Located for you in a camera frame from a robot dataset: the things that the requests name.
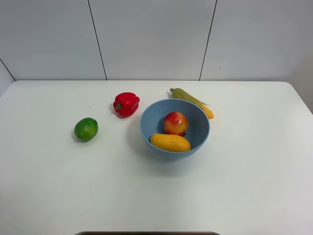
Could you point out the blue plastic bowl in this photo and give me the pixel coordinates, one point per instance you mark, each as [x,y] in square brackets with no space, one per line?
[151,122]

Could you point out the corn cob with husk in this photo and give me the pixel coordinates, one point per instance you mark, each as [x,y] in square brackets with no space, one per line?
[181,94]

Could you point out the green lime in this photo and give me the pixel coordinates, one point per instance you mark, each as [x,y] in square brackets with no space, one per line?
[86,129]

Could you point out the red bell pepper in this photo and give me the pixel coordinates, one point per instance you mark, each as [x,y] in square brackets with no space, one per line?
[125,104]

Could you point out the red pomegranate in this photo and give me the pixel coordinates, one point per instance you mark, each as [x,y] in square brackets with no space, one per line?
[175,123]

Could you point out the yellow mango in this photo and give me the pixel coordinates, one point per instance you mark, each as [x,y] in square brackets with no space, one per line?
[171,143]

